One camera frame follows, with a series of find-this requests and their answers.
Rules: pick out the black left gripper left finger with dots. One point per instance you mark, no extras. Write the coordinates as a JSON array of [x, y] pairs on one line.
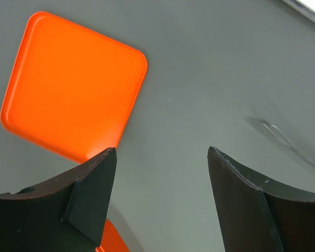
[[65, 213]]

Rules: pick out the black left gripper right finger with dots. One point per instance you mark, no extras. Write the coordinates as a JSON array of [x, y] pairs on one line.
[[257, 213]]

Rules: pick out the metal tweezers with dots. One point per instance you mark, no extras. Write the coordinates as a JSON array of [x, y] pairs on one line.
[[273, 133]]

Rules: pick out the orange box lid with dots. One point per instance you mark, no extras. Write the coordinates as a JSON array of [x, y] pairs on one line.
[[71, 89]]

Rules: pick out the orange chocolate box with grid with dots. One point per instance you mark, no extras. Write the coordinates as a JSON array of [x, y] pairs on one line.
[[111, 240]]

